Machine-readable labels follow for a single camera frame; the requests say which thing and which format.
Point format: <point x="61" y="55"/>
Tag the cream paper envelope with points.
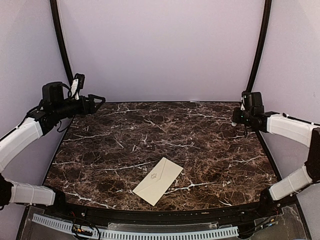
<point x="157" y="181"/>

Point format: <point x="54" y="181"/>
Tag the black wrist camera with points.
<point x="79" y="79"/>
<point x="244" y="101"/>

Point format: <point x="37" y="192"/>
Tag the black right corner frame post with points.
<point x="260" y="45"/>

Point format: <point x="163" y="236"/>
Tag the white slotted cable duct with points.
<point x="119" y="231"/>

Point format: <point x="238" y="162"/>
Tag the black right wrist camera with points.
<point x="244" y="101"/>

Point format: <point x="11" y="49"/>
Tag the black corner frame post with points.
<point x="260" y="45"/>
<point x="60" y="40"/>

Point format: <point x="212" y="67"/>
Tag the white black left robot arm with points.
<point x="58" y="102"/>

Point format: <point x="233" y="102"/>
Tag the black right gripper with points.
<point x="236" y="116"/>

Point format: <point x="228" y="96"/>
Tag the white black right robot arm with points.
<point x="251" y="114"/>

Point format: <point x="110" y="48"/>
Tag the black left corner frame post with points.
<point x="60" y="40"/>

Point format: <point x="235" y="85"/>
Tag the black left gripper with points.
<point x="91" y="109"/>

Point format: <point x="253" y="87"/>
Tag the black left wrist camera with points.
<point x="79" y="79"/>

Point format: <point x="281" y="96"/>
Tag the black front table rail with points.
<point x="241" y="214"/>

